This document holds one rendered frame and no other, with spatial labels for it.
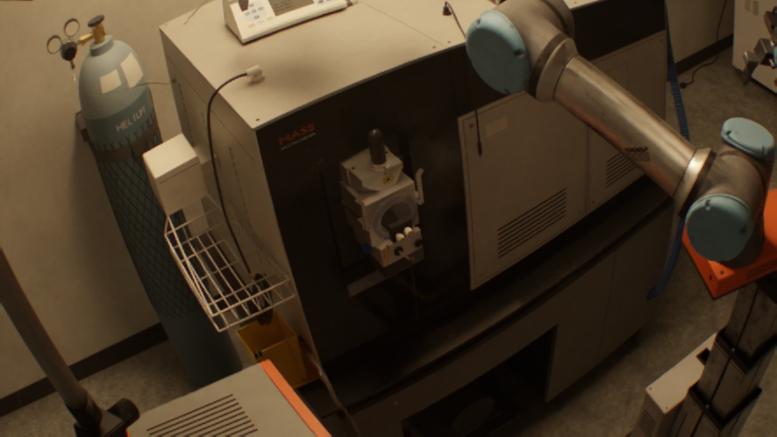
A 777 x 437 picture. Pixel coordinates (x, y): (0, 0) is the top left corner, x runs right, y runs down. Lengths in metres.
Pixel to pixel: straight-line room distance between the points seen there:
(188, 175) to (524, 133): 0.72
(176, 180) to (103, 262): 1.15
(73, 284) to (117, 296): 0.23
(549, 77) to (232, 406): 0.75
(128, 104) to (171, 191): 0.47
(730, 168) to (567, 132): 0.88
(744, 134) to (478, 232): 0.91
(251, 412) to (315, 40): 0.75
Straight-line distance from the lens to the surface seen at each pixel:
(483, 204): 1.74
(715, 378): 1.67
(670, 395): 1.80
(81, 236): 2.70
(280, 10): 1.68
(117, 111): 2.09
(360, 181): 1.43
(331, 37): 1.59
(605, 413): 2.60
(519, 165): 1.76
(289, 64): 1.52
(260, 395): 1.33
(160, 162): 1.71
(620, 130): 1.03
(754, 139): 1.11
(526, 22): 1.07
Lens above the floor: 2.15
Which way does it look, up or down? 39 degrees down
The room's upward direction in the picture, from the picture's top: 10 degrees counter-clockwise
